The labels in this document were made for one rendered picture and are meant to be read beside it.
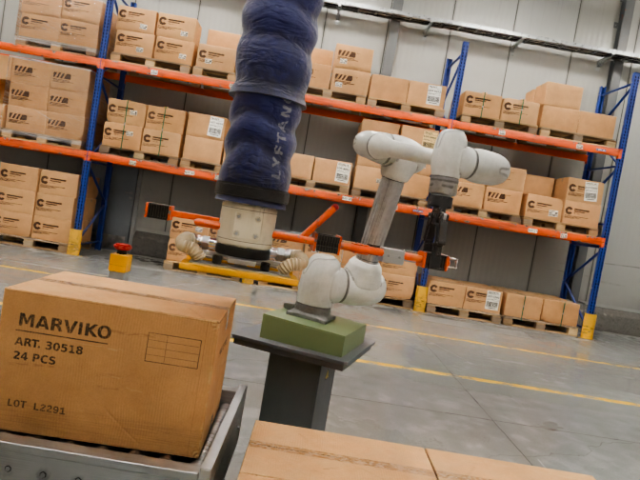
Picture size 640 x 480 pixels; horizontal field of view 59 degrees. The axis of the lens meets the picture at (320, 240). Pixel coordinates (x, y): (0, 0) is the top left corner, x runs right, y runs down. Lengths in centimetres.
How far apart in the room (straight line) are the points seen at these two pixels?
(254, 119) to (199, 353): 68
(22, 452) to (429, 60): 973
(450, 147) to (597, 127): 825
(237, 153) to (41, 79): 825
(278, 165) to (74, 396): 87
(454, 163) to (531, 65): 940
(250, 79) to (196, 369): 83
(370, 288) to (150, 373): 112
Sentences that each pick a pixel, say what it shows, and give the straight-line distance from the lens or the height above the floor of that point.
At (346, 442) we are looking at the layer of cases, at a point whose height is 54.
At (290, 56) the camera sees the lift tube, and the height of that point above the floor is 172.
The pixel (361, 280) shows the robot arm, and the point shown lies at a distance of 245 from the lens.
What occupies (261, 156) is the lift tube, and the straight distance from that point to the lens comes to 166.
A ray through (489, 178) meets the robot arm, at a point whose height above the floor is 149.
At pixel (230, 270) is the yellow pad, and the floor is 109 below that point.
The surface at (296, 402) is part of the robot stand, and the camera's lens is 245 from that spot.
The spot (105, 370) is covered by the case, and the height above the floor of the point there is 76.
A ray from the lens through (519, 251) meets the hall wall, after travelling 1087.
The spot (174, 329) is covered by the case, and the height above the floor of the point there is 91.
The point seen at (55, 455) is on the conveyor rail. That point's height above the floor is 58.
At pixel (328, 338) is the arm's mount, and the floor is 81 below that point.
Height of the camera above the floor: 130
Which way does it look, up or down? 3 degrees down
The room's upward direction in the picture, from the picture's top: 10 degrees clockwise
